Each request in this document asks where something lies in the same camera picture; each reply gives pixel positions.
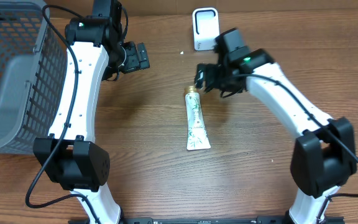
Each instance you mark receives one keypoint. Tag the white tube item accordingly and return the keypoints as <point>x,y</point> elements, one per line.
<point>197,138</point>

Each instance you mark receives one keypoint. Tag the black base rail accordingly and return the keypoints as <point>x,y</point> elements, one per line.
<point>257,220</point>

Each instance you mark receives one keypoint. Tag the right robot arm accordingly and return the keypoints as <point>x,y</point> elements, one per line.
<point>324,150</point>

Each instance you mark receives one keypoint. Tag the dark grey plastic basket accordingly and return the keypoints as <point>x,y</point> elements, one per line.
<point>32,74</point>

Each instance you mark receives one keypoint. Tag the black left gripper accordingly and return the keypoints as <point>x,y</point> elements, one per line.
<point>135,61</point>

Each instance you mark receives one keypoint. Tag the white barcode scanner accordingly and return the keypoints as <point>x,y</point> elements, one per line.
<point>205,28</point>

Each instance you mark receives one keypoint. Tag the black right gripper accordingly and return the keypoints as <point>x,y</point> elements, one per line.
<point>208,80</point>

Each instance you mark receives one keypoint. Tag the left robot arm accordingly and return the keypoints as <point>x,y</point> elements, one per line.
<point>97,51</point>

